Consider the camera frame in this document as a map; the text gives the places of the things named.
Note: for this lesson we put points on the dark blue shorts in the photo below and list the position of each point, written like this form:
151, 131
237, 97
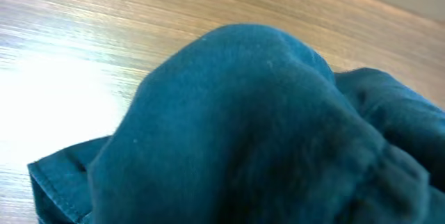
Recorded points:
249, 125

